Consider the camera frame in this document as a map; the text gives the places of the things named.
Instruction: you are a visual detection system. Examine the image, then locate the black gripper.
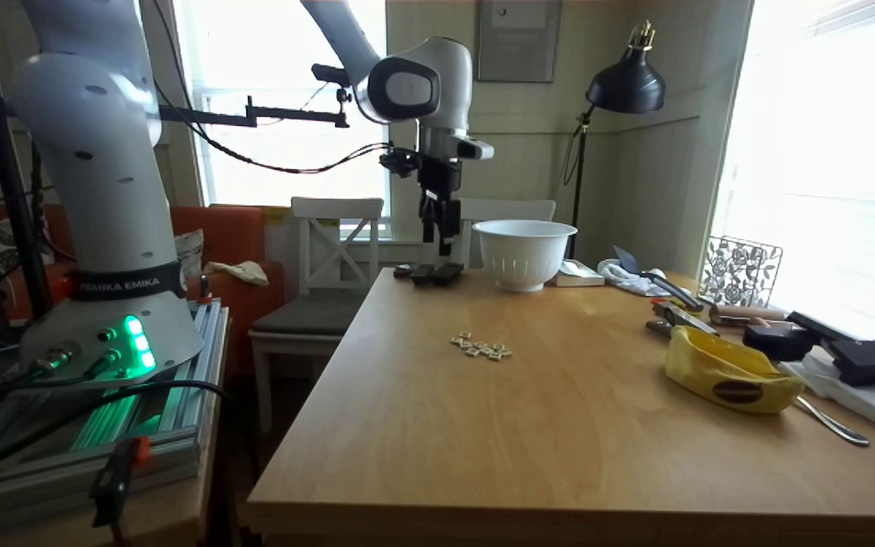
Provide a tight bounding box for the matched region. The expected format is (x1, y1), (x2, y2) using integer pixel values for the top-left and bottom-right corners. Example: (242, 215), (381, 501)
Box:
(381, 141), (496, 256)

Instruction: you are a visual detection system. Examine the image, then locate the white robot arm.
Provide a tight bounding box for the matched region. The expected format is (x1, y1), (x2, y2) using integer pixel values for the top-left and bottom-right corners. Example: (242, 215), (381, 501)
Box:
(8, 0), (493, 380)

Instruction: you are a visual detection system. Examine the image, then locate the black remote control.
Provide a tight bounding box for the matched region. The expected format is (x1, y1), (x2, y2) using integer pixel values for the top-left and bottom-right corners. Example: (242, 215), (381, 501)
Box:
(411, 262), (464, 290)

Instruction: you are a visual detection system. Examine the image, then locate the white plastic colander bowl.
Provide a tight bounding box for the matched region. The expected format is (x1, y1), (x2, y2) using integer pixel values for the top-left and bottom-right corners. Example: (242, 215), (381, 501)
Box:
(475, 218), (577, 293)

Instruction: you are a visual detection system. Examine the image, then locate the white wooden chair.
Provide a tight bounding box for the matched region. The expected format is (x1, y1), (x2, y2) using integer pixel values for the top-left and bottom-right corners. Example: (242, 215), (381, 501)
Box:
(248, 198), (384, 435)

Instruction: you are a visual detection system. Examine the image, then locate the black desk lamp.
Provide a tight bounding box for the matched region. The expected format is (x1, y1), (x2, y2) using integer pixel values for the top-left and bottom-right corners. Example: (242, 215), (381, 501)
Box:
(571, 20), (666, 226)

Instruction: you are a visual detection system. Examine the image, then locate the yellow plastic container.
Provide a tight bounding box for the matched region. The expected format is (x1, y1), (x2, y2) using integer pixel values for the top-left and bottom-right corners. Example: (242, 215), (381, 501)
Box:
(661, 324), (806, 415)

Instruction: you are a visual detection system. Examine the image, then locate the metal spoon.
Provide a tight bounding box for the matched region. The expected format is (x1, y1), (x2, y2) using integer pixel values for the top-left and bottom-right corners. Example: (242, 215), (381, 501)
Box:
(793, 394), (871, 449)

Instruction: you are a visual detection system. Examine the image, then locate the black stapler tool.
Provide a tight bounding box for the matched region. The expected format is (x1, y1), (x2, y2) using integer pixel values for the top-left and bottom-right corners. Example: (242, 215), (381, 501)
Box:
(740, 309), (875, 386)

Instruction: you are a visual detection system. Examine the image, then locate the framed wall picture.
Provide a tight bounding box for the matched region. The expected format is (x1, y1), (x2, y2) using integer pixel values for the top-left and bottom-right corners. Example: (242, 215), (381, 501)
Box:
(475, 0), (561, 86)

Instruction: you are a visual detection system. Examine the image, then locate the camera on black boom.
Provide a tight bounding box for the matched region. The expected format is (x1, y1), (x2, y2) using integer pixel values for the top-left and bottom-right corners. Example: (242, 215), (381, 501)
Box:
(159, 65), (354, 126)

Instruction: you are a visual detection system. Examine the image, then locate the white wire lattice cube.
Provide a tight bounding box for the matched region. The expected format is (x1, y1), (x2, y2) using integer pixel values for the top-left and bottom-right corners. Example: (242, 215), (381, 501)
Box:
(703, 237), (783, 306)

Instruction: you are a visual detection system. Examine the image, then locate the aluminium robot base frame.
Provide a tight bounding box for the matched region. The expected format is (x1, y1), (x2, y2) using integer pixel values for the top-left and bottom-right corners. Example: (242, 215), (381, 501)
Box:
(0, 301), (227, 532)

